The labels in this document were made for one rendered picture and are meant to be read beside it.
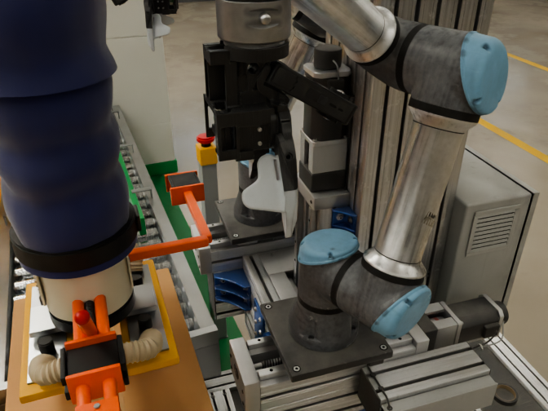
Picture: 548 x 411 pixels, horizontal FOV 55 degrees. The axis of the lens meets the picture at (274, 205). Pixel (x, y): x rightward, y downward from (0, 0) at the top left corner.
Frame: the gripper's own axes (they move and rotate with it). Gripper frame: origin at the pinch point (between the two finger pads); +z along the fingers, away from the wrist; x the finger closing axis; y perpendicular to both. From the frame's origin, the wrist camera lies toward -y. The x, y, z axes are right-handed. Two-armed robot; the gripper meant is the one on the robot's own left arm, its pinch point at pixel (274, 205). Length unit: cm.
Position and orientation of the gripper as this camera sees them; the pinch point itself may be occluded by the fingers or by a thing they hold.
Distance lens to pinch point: 65.2
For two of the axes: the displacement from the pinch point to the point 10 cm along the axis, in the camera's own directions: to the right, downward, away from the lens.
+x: 3.0, 4.9, -8.2
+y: -9.5, 1.5, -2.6
